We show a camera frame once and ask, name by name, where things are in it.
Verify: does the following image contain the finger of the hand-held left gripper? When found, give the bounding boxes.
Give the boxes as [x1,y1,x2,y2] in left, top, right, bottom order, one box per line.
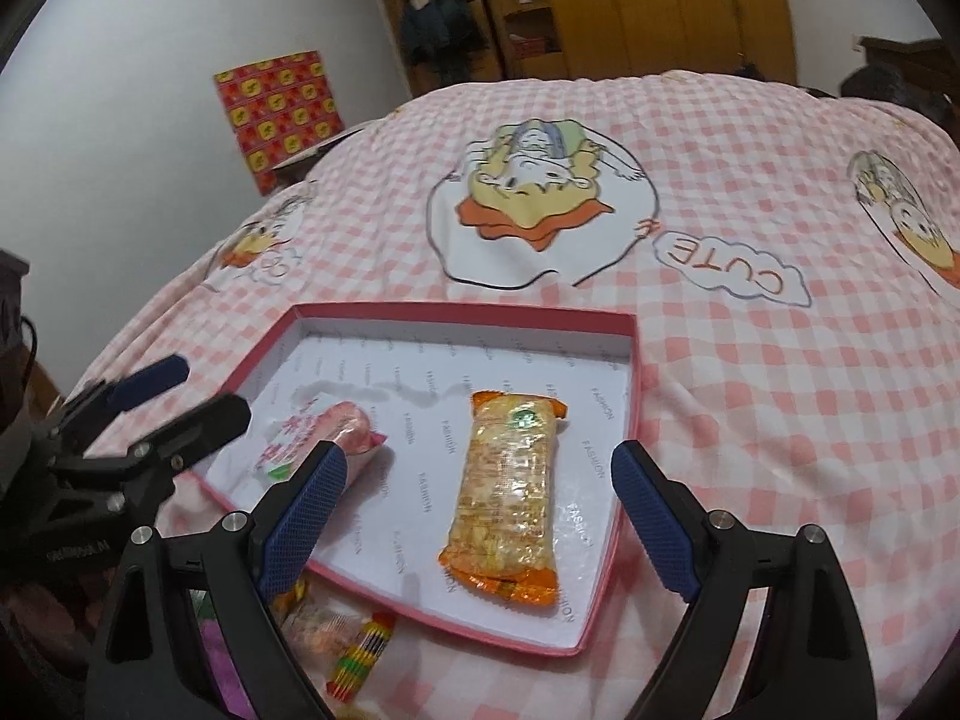
[46,354,190,451]
[56,392,253,527]

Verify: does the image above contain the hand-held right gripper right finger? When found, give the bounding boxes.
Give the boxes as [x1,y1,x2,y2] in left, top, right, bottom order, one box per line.
[611,441,878,720]

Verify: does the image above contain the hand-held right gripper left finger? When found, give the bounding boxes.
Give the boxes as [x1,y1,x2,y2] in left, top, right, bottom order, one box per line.
[84,441,350,720]

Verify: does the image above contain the pink snack packet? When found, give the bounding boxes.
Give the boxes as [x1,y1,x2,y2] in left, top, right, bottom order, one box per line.
[251,399,391,496]

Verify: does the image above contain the orange-edged clear snack packet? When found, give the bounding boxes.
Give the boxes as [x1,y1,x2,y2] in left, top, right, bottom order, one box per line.
[437,390,569,602]

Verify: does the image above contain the shallow red cardboard box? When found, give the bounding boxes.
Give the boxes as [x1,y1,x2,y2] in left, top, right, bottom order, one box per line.
[196,304,644,659]

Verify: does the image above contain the clear packet of orange snacks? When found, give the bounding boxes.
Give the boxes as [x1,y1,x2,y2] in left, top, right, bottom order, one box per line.
[270,576,362,685]

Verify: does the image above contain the rainbow striped candy stick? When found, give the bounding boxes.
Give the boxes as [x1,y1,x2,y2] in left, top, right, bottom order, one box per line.
[326,611,397,702]

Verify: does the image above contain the purple snack packet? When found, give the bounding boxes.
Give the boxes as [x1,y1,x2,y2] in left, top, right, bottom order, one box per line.
[184,589,260,720]

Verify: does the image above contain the pink checked printed blanket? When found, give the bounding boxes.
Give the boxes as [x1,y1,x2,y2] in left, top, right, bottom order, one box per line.
[71,71,960,720]

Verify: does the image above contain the small dark side table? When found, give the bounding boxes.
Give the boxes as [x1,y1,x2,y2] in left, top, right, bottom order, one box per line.
[270,124,372,190]

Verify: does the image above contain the dark hanging clothes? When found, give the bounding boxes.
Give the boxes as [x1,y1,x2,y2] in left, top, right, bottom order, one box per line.
[397,0,488,77]

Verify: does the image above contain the dark cloth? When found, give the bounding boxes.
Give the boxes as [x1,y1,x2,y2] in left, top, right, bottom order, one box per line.
[836,64,953,136]

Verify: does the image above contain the wooden wardrobe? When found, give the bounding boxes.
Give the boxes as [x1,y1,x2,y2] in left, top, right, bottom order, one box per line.
[330,0,797,98]

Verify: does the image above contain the dark wooden headboard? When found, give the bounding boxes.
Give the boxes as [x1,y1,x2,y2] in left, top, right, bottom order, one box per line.
[859,36,960,158]

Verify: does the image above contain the red patterned wall poster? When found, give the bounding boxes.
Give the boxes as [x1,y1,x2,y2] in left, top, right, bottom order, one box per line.
[214,50,344,196]

